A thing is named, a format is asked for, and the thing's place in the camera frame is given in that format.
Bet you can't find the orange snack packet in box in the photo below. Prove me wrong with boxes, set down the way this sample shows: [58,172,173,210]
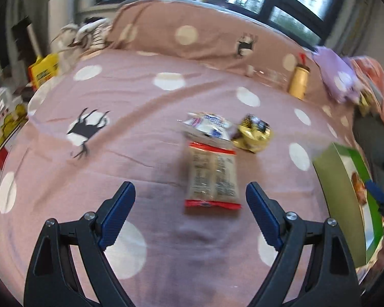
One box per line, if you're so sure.
[351,172,367,206]

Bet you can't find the yellow bottle brown cap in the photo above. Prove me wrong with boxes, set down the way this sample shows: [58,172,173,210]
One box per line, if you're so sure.
[288,53,310,100]

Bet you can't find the yellow box on floor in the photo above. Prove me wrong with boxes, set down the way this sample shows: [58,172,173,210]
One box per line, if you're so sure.
[27,53,59,91]

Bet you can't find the striped crumpled cloth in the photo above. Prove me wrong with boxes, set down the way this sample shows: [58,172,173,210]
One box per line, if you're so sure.
[50,17,112,54]

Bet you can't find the white silver snack packet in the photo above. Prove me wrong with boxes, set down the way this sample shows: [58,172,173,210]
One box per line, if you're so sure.
[179,112,233,142]

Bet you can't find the clear red edged snack packet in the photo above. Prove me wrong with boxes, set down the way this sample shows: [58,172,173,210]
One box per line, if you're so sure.
[184,141,241,210]

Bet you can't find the pink polka dot bedsheet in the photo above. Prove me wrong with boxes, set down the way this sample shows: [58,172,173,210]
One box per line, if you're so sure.
[0,0,354,306]

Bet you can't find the purple polka dot cloth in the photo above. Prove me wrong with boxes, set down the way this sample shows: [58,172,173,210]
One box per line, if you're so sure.
[312,46,360,104]

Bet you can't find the pink patterned cloth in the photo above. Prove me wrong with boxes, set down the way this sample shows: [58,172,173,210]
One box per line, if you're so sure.
[348,56,384,123]

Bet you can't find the gold black snack packet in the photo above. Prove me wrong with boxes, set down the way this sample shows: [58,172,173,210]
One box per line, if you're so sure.
[232,114,273,153]

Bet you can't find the clear glass jar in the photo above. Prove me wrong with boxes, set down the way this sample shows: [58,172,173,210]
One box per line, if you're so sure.
[246,65,288,91]

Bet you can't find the yellow green snack bag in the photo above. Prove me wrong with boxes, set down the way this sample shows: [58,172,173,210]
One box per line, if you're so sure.
[358,91,376,116]

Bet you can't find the green white cardboard box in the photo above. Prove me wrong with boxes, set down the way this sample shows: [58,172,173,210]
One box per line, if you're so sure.
[313,143,384,268]

